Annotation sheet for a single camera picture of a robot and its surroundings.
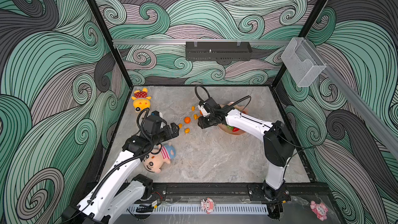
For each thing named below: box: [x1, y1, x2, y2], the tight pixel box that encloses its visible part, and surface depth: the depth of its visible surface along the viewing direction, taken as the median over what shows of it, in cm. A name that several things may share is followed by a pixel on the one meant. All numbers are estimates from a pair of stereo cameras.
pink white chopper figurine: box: [200, 197, 216, 215], surface depth 69 cm
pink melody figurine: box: [309, 200, 329, 222], surface depth 67 cm
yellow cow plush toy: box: [131, 87, 152, 114], surface depth 105 cm
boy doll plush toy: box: [143, 141, 177, 174], surface depth 78 cm
